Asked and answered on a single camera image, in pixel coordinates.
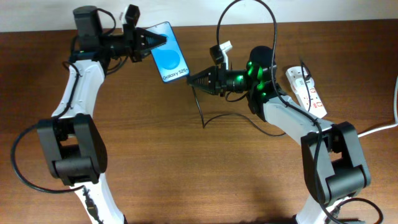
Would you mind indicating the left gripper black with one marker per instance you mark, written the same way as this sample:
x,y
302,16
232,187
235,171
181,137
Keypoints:
x,y
136,40

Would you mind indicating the white charger plug adapter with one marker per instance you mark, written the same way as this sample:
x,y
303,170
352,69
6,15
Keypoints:
x,y
301,85

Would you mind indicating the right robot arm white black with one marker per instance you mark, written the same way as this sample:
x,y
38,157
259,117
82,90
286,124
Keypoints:
x,y
334,166

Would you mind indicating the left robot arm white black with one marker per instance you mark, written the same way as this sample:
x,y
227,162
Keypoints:
x,y
73,148

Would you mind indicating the blue screen Galaxy smartphone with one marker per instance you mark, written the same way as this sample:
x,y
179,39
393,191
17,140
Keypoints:
x,y
169,58

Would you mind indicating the white power strip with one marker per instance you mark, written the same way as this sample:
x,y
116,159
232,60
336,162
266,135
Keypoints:
x,y
308,99

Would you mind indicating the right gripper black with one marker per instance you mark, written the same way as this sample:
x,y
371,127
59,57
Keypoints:
x,y
219,79

